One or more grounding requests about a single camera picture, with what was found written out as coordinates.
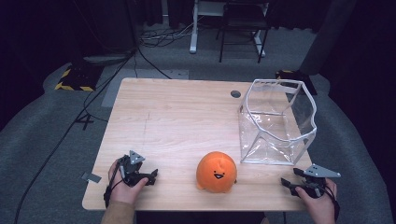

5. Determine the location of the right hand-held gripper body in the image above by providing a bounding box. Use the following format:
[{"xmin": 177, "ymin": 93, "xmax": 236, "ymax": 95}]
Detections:
[{"xmin": 299, "ymin": 163, "xmax": 342, "ymax": 199}]

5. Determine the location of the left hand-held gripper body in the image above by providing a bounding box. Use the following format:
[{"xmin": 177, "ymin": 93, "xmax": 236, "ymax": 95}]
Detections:
[{"xmin": 119, "ymin": 149, "xmax": 148, "ymax": 188}]

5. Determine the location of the person's left hand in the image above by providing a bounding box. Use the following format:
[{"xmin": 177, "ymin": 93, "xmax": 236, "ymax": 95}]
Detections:
[{"xmin": 107, "ymin": 158, "xmax": 149, "ymax": 206}]

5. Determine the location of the person's right hand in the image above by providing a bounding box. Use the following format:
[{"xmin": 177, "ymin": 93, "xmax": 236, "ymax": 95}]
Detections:
[{"xmin": 294, "ymin": 178, "xmax": 339, "ymax": 224}]

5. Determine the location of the clear plastic bag white trim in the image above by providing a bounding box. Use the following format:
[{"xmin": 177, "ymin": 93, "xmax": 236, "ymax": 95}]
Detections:
[{"xmin": 237, "ymin": 78, "xmax": 318, "ymax": 167}]

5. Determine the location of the grey tape piece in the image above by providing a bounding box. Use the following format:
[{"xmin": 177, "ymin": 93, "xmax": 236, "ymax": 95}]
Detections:
[{"xmin": 80, "ymin": 172, "xmax": 103, "ymax": 184}]

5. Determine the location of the orange smiling plush toy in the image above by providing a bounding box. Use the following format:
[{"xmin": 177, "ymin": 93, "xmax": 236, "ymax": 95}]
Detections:
[{"xmin": 195, "ymin": 150, "xmax": 238, "ymax": 194}]

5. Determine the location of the black cross tape mark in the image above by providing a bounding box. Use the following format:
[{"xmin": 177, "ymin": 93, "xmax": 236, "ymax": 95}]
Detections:
[{"xmin": 74, "ymin": 113, "xmax": 95, "ymax": 132}]

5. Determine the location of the black yellow striped stand base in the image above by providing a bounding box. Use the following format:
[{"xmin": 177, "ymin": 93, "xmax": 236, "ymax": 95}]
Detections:
[
  {"xmin": 275, "ymin": 69, "xmax": 318, "ymax": 96},
  {"xmin": 54, "ymin": 63, "xmax": 105, "ymax": 92}
]

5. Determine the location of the black chair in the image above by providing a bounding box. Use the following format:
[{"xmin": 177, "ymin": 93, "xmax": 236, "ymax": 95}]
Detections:
[{"xmin": 215, "ymin": 0, "xmax": 271, "ymax": 64}]

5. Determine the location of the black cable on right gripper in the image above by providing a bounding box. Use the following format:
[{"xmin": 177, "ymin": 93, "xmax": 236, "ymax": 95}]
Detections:
[{"xmin": 322, "ymin": 177, "xmax": 341, "ymax": 222}]

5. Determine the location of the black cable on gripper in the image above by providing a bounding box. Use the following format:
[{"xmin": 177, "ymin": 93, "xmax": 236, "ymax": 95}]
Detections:
[
  {"xmin": 322, "ymin": 177, "xmax": 341, "ymax": 222},
  {"xmin": 103, "ymin": 159, "xmax": 125, "ymax": 209}
]

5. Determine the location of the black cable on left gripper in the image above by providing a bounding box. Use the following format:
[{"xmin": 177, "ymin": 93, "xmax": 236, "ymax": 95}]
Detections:
[{"xmin": 103, "ymin": 159, "xmax": 125, "ymax": 209}]

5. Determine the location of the long black floor cable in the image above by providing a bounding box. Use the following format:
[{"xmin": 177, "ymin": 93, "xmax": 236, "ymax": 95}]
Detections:
[{"xmin": 12, "ymin": 46, "xmax": 138, "ymax": 224}]

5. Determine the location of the bundle of floor cables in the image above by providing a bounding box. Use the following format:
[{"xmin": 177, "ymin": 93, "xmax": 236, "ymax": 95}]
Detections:
[{"xmin": 138, "ymin": 18, "xmax": 204, "ymax": 49}]

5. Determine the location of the white desk frame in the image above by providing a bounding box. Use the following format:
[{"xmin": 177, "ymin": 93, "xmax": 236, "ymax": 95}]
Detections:
[{"xmin": 189, "ymin": 0, "xmax": 267, "ymax": 58}]

